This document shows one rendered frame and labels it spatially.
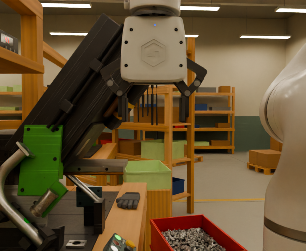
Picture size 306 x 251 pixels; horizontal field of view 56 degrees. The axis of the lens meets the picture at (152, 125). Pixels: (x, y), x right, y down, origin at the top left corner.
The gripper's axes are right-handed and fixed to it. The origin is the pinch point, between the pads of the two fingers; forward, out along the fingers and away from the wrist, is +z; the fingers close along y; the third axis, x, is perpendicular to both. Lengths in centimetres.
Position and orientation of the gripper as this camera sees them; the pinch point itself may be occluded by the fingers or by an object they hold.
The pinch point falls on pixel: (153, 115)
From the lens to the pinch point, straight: 46.6
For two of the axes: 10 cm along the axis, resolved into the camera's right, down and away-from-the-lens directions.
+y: 10.0, 0.0, -0.1
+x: 0.1, -0.4, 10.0
